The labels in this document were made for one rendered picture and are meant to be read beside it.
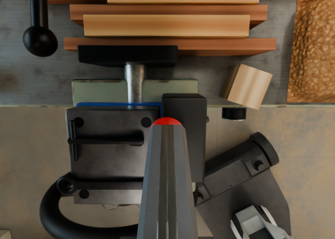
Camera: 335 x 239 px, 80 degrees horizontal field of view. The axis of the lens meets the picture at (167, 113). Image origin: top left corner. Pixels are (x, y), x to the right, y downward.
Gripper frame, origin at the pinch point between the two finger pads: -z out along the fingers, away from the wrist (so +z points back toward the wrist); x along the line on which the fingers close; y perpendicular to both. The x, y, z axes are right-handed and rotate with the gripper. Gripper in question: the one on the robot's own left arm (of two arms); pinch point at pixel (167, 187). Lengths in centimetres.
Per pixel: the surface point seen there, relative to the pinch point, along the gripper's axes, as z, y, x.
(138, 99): -13.3, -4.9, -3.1
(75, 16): -18.5, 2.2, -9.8
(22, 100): -18.2, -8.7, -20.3
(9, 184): -64, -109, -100
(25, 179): -66, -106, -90
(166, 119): -7.5, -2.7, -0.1
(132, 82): -14.1, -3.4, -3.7
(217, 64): -20.6, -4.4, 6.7
